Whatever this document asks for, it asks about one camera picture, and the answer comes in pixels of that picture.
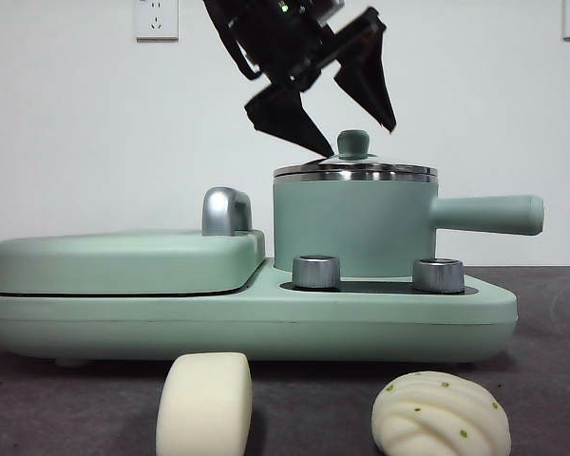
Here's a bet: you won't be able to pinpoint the glass pot lid green knob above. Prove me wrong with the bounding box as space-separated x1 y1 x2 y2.
273 129 439 178

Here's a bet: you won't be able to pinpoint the smooth white steamed bun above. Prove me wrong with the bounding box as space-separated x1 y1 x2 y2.
155 351 254 456

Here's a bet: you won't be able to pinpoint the pleated white bun green specks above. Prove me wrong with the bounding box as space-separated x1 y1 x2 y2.
370 371 512 456

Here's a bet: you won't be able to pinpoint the mint green steamer pot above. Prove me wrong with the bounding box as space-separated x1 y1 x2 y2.
271 168 546 280

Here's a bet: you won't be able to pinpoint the silver control knob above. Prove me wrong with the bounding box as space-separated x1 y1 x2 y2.
411 257 466 294
292 255 342 290

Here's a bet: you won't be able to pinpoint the black glossy control panel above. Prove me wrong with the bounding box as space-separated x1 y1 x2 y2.
282 279 479 295

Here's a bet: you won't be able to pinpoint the mint green breakfast machine base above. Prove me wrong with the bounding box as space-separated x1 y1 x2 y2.
0 256 519 370

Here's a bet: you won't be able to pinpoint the mint green grill lid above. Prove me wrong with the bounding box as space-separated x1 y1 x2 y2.
0 228 267 296

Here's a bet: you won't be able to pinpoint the silver grill lid handle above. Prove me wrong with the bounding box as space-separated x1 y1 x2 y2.
201 186 254 238

